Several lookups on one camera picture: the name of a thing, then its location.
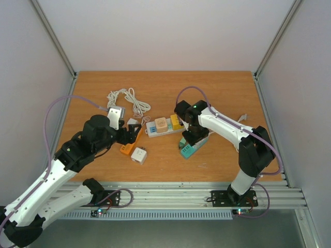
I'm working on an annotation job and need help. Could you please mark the white charger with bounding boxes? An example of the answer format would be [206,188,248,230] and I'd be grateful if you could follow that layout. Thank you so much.
[127,118,139,125]

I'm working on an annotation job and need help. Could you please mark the green plug adapter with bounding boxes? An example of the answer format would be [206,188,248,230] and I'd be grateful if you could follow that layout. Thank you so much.
[178,137,186,150]

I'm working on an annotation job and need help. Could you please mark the teal power strip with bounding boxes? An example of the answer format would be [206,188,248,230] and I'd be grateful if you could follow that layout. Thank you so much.
[180,137,209,159]

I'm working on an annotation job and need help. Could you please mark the yellow cube adapter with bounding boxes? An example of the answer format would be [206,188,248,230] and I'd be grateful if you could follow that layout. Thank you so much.
[170,114,184,131]

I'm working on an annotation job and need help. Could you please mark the peach cube adapter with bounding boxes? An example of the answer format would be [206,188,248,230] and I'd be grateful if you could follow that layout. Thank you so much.
[154,117,168,133]

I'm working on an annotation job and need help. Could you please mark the white multicolour power strip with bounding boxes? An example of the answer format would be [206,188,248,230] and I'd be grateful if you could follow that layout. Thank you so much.
[145,117,185,138]

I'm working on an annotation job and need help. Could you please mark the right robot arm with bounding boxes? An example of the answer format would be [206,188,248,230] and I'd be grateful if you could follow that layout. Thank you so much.
[174,100,276,206]

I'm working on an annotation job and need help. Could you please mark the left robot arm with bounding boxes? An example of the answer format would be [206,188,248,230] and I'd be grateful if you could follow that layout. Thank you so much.
[1,115,141,247]

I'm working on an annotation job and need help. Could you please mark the orange power strip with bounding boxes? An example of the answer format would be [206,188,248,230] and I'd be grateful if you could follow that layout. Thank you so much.
[119,130,142,156]

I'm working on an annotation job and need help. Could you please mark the white cube adapter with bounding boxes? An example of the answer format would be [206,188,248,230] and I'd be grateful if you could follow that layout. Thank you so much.
[131,147,147,165]

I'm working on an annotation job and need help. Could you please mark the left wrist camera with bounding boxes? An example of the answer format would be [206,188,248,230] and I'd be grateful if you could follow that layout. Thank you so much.
[107,106,126,130]

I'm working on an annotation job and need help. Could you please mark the white coiled cable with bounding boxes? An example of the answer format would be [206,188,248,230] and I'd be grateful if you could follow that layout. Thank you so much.
[107,87,152,122]

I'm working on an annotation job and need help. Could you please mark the teal strip white cable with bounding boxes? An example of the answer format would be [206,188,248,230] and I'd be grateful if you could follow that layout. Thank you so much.
[206,113,250,150]

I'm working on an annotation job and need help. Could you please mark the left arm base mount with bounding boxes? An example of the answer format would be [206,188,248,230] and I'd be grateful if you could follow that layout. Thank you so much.
[84,190,121,207]

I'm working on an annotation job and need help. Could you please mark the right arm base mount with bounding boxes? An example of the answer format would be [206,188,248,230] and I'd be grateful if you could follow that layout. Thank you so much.
[206,190,259,207]

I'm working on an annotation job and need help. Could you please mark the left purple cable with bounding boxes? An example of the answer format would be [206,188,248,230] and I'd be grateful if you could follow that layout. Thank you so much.
[0,95,109,248]

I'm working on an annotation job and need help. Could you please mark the grey slotted cable duct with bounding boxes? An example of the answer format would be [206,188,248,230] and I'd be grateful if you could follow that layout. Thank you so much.
[61,209,233,221]

